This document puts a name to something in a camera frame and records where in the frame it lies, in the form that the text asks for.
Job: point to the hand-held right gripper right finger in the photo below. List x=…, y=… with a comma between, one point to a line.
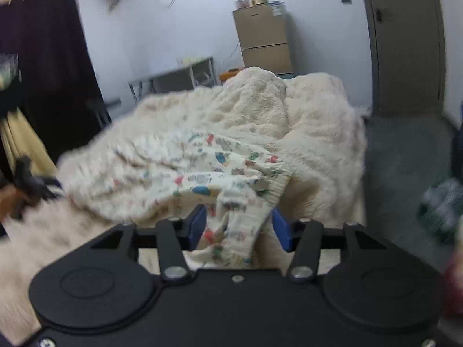
x=280, y=229

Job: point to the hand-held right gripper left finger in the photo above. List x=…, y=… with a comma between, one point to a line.
x=197, y=224

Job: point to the cream animal print garment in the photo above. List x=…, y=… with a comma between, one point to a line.
x=188, y=173

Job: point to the person's left forearm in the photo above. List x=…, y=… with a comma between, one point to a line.
x=9, y=202

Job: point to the yellow cloth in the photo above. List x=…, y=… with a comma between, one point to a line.
x=21, y=141

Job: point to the dark chair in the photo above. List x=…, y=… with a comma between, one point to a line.
x=101, y=110

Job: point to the cream fluffy blanket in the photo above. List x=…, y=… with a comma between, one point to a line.
x=307, y=115

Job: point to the dark curtain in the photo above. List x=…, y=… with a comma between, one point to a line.
x=54, y=61

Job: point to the grey metal desk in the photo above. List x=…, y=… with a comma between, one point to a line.
x=170, y=76

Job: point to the orange box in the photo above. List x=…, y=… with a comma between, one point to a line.
x=228, y=74

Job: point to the green patterned bag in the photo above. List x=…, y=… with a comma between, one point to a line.
x=439, y=206

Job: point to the small pale yellow box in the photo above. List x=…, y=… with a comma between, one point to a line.
x=188, y=60

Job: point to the beige mini fridge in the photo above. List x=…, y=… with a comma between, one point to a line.
x=264, y=36

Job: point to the grey door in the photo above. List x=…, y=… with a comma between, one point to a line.
x=405, y=61

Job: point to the blue white box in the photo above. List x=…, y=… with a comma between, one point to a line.
x=277, y=7

